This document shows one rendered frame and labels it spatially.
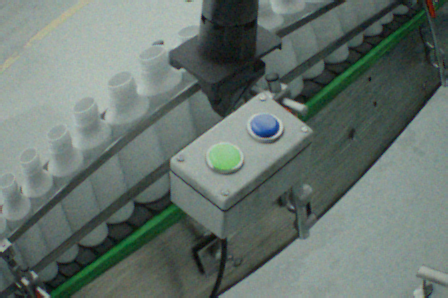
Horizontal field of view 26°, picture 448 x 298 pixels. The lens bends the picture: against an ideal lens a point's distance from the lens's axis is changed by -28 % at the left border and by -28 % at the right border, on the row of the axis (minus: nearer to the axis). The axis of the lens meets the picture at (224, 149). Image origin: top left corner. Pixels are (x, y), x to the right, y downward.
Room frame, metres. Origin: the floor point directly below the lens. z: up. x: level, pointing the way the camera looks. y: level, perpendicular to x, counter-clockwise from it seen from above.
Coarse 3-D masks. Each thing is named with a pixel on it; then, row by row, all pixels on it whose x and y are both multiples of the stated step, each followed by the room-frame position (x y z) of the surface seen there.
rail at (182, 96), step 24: (336, 0) 1.42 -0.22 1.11; (288, 24) 1.35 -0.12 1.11; (360, 24) 1.45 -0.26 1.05; (336, 48) 1.40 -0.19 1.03; (288, 72) 1.33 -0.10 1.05; (144, 120) 1.20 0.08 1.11; (120, 144) 1.17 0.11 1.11; (96, 168) 1.14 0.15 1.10; (168, 168) 1.21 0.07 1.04; (96, 216) 1.13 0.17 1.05; (72, 240) 1.09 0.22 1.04; (48, 264) 1.06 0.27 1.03
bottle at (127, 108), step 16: (112, 80) 1.24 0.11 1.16; (128, 80) 1.22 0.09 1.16; (112, 96) 1.21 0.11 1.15; (128, 96) 1.21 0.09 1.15; (144, 96) 1.23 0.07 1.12; (112, 112) 1.21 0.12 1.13; (128, 112) 1.20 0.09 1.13; (144, 112) 1.20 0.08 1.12; (112, 128) 1.20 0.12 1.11; (128, 128) 1.19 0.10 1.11; (128, 144) 1.19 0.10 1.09; (144, 144) 1.20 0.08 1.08; (128, 160) 1.20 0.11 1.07; (144, 160) 1.20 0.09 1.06; (160, 160) 1.21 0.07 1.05; (128, 176) 1.20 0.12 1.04; (144, 176) 1.19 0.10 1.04; (144, 192) 1.19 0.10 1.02; (160, 192) 1.20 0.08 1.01
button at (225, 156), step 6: (222, 144) 1.10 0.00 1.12; (228, 144) 1.10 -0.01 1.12; (216, 150) 1.09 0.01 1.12; (222, 150) 1.09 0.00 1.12; (228, 150) 1.09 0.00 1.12; (234, 150) 1.09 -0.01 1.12; (210, 156) 1.09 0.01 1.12; (216, 156) 1.08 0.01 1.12; (222, 156) 1.08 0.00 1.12; (228, 156) 1.08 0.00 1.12; (234, 156) 1.08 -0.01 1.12; (210, 162) 1.08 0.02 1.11; (216, 162) 1.08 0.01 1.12; (222, 162) 1.07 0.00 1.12; (228, 162) 1.07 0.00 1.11; (234, 162) 1.08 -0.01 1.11; (222, 168) 1.07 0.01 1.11; (228, 168) 1.07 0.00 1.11
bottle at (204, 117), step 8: (184, 32) 1.31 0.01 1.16; (192, 32) 1.31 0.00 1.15; (184, 40) 1.28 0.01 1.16; (184, 72) 1.27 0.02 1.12; (184, 80) 1.28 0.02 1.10; (192, 80) 1.27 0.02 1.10; (192, 96) 1.27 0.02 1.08; (200, 96) 1.27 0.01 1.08; (192, 104) 1.27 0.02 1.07; (200, 104) 1.27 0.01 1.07; (208, 104) 1.27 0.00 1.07; (192, 112) 1.27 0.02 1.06; (200, 112) 1.27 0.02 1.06; (208, 112) 1.27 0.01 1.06; (200, 120) 1.27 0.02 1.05; (208, 120) 1.27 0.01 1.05; (216, 120) 1.27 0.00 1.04; (200, 128) 1.27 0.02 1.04; (208, 128) 1.27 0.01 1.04
